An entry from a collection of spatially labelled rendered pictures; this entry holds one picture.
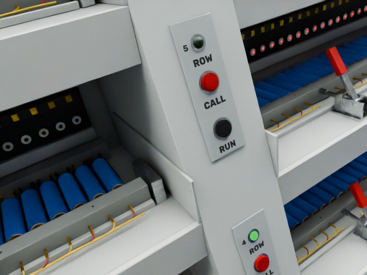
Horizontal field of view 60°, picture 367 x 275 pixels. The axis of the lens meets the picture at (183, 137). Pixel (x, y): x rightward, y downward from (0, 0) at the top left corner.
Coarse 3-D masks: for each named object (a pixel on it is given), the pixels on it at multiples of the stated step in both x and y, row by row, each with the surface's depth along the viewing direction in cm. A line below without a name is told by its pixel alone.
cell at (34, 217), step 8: (24, 192) 35; (32, 192) 35; (24, 200) 34; (32, 200) 33; (40, 200) 34; (24, 208) 33; (32, 208) 32; (40, 208) 32; (32, 216) 31; (40, 216) 31; (32, 224) 30
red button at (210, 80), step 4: (204, 76) 27; (208, 76) 27; (212, 76) 27; (216, 76) 27; (204, 80) 27; (208, 80) 27; (212, 80) 27; (216, 80) 27; (204, 84) 27; (208, 84) 27; (212, 84) 27; (216, 84) 27; (204, 88) 27; (208, 88) 27; (212, 88) 27; (216, 88) 28
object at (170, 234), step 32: (128, 128) 37; (32, 160) 38; (128, 160) 40; (160, 160) 32; (160, 192) 32; (192, 192) 27; (128, 224) 31; (160, 224) 30; (192, 224) 29; (96, 256) 28; (128, 256) 27; (160, 256) 28; (192, 256) 30
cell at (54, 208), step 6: (42, 186) 35; (48, 186) 35; (54, 186) 35; (42, 192) 34; (48, 192) 34; (54, 192) 34; (48, 198) 33; (54, 198) 33; (60, 198) 33; (48, 204) 32; (54, 204) 32; (60, 204) 32; (48, 210) 32; (54, 210) 31; (60, 210) 31; (66, 210) 32; (54, 216) 31
